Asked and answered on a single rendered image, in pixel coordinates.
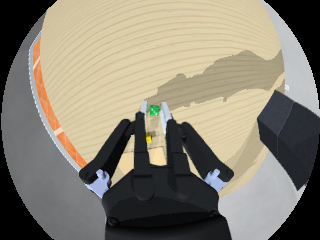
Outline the beige square mat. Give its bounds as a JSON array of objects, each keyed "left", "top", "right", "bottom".
[{"left": 118, "top": 146, "right": 166, "bottom": 175}]

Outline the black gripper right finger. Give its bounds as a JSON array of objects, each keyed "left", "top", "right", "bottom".
[{"left": 160, "top": 102, "right": 234, "bottom": 200}]

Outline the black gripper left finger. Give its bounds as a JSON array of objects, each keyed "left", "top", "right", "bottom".
[{"left": 79, "top": 101, "right": 155, "bottom": 202}]

